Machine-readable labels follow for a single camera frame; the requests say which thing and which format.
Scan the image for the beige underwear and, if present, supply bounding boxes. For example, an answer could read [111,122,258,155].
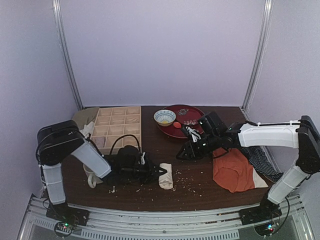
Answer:
[158,163,174,190]

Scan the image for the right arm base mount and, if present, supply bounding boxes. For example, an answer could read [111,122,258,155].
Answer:
[239,200,282,226]

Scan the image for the round red tray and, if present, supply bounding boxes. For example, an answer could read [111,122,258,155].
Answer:
[157,104,205,139]

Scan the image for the left aluminium frame post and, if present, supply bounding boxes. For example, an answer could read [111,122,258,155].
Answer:
[51,0,84,110]

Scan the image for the olive cloth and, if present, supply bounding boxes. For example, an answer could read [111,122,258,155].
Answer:
[72,107,100,130]

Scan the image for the wooden compartment tray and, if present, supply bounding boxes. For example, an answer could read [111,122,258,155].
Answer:
[90,106,142,155]

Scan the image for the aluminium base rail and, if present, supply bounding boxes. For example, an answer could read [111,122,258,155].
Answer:
[18,193,315,240]

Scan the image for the red plastic spoon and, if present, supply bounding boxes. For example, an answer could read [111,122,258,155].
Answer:
[173,121,182,129]

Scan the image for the aluminium frame post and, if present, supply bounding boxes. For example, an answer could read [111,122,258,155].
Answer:
[241,0,274,114]
[51,0,84,110]

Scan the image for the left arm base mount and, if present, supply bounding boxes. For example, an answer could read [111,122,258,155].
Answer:
[46,201,90,226]

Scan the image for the red floral small plate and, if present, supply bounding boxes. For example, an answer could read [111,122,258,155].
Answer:
[175,107,203,126]

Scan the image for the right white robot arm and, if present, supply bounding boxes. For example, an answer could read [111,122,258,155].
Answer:
[176,111,320,205]

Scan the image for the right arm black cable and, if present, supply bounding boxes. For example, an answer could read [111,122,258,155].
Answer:
[212,119,320,161]

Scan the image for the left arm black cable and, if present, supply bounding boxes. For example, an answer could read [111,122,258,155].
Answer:
[34,129,141,163]

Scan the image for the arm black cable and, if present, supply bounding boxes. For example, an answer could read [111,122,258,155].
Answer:
[212,119,320,161]
[34,129,141,163]

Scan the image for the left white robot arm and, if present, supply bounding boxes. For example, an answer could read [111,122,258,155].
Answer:
[35,120,168,205]

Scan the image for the orange underwear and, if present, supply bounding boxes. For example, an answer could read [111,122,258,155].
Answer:
[212,148,268,193]

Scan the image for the white ceramic mug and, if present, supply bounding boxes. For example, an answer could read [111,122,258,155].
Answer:
[83,164,103,189]

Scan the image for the blue patterned bowl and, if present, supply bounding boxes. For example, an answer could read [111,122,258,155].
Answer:
[153,109,176,127]

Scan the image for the striped dark underwear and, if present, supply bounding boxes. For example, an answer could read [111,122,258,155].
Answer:
[240,146,284,183]

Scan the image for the right aluminium frame post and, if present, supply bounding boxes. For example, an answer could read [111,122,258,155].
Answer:
[241,0,274,114]

